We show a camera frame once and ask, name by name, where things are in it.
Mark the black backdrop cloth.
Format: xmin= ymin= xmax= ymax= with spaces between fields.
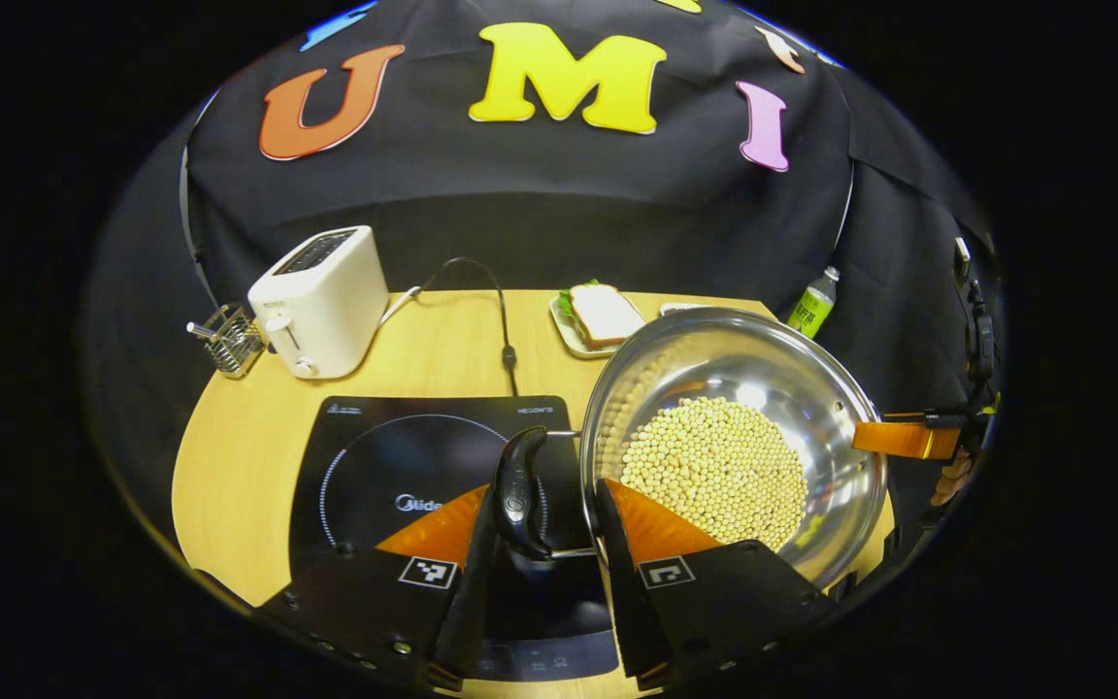
xmin=83 ymin=0 xmax=1006 ymax=545

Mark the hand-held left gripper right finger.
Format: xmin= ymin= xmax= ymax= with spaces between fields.
xmin=596 ymin=478 xmax=837 ymax=692

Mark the steel pot with black handle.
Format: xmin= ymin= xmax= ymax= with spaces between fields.
xmin=493 ymin=307 xmax=890 ymax=591

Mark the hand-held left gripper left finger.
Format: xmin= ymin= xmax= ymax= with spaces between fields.
xmin=258 ymin=483 xmax=492 ymax=692

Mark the wire mesh utensil holder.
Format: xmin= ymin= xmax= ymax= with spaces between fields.
xmin=186 ymin=303 xmax=266 ymax=380

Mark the black induction cooktop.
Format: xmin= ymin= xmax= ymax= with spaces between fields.
xmin=289 ymin=395 xmax=618 ymax=681

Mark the sandwich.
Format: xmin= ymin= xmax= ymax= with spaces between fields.
xmin=559 ymin=280 xmax=647 ymax=349

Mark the white toaster cable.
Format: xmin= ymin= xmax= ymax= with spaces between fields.
xmin=382 ymin=286 xmax=424 ymax=326

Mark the black cooktop power cable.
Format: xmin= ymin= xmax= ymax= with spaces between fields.
xmin=420 ymin=256 xmax=521 ymax=397

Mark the green label plastic bottle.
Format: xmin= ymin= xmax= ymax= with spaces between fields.
xmin=787 ymin=266 xmax=840 ymax=341

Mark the pile of soybeans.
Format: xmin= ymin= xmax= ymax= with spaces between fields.
xmin=620 ymin=396 xmax=809 ymax=552

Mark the white sandwich plate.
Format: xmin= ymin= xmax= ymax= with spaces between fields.
xmin=549 ymin=282 xmax=649 ymax=360

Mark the white toaster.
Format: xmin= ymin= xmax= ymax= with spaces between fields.
xmin=247 ymin=225 xmax=390 ymax=381

